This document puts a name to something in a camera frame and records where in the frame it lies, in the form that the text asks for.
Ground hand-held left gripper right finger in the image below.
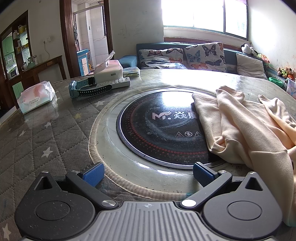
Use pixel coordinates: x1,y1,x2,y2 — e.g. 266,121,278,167
180,162,264,209

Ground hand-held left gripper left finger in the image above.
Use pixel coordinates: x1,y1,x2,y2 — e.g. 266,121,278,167
34,162,118,208

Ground cream sweatshirt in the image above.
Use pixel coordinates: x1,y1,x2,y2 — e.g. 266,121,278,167
192,85,296,227

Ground black round induction cooktop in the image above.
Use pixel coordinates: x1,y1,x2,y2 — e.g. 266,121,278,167
116,90,228,168

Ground blue smartwatch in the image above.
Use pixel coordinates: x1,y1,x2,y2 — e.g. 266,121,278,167
69,77,113,99

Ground white remote control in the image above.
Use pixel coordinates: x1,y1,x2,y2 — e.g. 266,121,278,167
91,77,131,90

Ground white pink tissue pack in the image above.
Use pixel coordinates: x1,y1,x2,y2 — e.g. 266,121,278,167
17,81,58,114

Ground pink white tissue box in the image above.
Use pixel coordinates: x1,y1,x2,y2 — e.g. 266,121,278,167
93,50,124,82

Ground small blue cabinet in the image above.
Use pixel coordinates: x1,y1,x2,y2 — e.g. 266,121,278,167
77,49,91,76

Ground dark wooden sideboard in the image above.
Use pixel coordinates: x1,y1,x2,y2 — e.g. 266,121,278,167
6,55,66,109

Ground green plastic bowl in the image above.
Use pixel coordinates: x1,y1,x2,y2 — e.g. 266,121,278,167
268,77,286,88

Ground butterfly print cushion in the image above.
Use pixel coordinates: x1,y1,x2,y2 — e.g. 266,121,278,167
184,42,228,73
138,48,188,69

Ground plain grey cushion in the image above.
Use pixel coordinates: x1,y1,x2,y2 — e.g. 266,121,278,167
236,53,269,80

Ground blue corner sofa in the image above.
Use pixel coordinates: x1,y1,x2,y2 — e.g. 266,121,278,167
118,42,296,93

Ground clear plastic storage box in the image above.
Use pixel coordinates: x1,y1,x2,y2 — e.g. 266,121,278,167
285,77,296,99

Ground brown plush toys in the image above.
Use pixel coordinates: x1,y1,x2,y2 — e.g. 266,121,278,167
277,67,295,80

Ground panda plush toy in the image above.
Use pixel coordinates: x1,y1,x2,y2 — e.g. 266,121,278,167
240,44,258,57

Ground sliding window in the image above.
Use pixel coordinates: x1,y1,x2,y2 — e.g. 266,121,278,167
161,0,250,40

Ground dark wooden shelf unit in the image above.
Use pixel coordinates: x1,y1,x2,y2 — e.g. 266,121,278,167
0,10,33,80

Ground dark wooden door frame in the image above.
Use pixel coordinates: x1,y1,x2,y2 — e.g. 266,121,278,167
59,0,114,78

